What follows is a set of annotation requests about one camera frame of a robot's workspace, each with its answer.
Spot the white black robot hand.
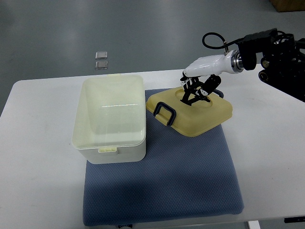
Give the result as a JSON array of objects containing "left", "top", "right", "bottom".
[{"left": 180, "top": 50, "right": 244, "bottom": 105}]

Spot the label under table edge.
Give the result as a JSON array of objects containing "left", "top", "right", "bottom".
[{"left": 118, "top": 224, "right": 133, "bottom": 229}]

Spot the yellow box lid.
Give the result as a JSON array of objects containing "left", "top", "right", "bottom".
[{"left": 146, "top": 87, "right": 233, "bottom": 137}]

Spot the black table control panel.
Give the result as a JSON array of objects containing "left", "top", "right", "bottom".
[{"left": 284, "top": 216, "right": 305, "bottom": 223}]

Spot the white table leg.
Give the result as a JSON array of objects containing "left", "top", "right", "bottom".
[{"left": 247, "top": 220, "right": 261, "bottom": 229}]

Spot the blue padded mat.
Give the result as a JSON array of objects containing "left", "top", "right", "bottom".
[{"left": 82, "top": 88, "right": 245, "bottom": 227}]

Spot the white storage box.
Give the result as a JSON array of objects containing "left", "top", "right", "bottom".
[{"left": 72, "top": 74, "right": 146, "bottom": 164}]

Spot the brown cardboard box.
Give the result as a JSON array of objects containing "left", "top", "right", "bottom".
[{"left": 269, "top": 0, "right": 305, "bottom": 12}]

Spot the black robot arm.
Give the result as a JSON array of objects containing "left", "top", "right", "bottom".
[{"left": 202, "top": 28, "right": 305, "bottom": 101}]

